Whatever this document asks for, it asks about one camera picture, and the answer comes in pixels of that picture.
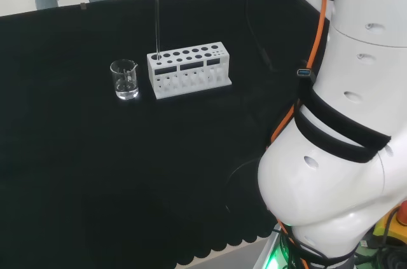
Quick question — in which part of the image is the clear glass rod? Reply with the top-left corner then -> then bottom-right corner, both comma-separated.
154,0 -> 161,61

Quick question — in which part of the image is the orange cable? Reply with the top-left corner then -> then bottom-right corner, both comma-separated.
267,0 -> 329,269

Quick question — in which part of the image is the white test tube rack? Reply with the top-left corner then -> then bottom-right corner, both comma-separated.
146,41 -> 233,100

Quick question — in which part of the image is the black bench cloth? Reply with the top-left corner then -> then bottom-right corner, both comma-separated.
0,0 -> 331,269

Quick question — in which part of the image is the yellow emergency stop button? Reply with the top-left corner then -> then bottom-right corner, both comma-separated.
373,200 -> 407,238

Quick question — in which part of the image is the black arm strap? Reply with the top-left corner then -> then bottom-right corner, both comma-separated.
293,107 -> 378,165
296,85 -> 392,156

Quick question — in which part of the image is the small clear glass beaker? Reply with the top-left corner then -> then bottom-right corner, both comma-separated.
109,59 -> 140,101

